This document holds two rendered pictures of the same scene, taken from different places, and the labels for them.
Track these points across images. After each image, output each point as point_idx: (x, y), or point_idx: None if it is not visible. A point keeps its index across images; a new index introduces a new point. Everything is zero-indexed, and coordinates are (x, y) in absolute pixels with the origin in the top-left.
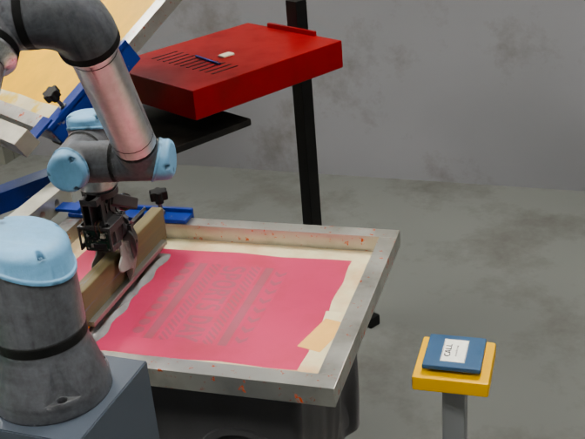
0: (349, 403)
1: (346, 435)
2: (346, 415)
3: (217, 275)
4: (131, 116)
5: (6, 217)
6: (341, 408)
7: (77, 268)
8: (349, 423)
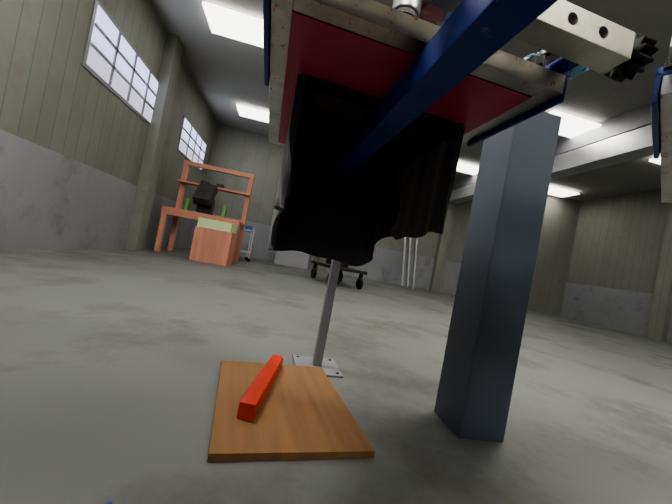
0: (284, 229)
1: (285, 250)
2: (286, 237)
3: None
4: None
5: (533, 53)
6: (293, 229)
7: (369, 65)
8: (282, 243)
